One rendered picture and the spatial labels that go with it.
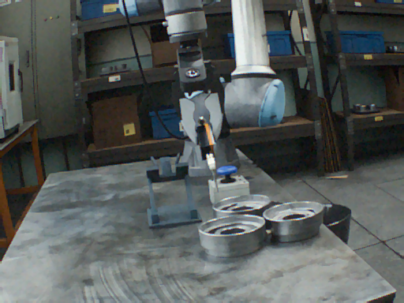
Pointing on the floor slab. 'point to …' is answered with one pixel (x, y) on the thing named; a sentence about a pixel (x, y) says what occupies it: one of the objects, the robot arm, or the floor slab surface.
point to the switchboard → (47, 68)
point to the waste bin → (337, 219)
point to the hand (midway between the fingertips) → (204, 136)
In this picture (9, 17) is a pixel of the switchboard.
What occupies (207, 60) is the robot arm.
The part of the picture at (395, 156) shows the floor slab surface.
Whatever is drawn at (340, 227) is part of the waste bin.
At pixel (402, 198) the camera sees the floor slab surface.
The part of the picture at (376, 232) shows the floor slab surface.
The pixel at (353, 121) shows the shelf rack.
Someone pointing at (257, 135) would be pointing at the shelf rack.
